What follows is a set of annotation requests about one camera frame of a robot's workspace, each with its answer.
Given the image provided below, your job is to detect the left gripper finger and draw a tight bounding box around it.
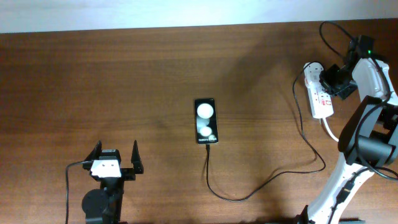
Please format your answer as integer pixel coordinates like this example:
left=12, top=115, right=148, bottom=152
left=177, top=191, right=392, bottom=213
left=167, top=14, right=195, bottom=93
left=84, top=141, right=102, bottom=162
left=131, top=140, right=143, bottom=170

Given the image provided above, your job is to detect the black USB charging cable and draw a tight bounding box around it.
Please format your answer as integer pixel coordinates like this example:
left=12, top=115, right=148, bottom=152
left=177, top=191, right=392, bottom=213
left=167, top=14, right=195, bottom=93
left=205, top=61, right=327, bottom=203

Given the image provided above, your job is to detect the black smartphone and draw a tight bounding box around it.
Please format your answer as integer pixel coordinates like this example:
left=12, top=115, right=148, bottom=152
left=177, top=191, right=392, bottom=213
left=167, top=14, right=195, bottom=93
left=194, top=98, right=219, bottom=144

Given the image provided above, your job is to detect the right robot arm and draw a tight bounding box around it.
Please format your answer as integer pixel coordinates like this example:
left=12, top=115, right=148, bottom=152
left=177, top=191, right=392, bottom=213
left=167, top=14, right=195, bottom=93
left=294, top=35, right=397, bottom=223

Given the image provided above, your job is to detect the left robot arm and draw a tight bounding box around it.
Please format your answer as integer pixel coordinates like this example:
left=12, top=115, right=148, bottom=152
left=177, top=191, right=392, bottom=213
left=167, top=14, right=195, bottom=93
left=81, top=141, right=144, bottom=224

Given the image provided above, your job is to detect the white USB charger plug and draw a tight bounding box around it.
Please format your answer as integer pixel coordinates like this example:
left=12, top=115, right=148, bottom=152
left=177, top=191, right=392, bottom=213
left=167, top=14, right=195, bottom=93
left=304, top=62, right=324, bottom=88

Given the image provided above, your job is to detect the white power strip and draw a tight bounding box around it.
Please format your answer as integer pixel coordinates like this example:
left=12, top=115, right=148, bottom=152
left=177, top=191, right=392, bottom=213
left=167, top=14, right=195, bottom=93
left=303, top=62, right=335, bottom=119

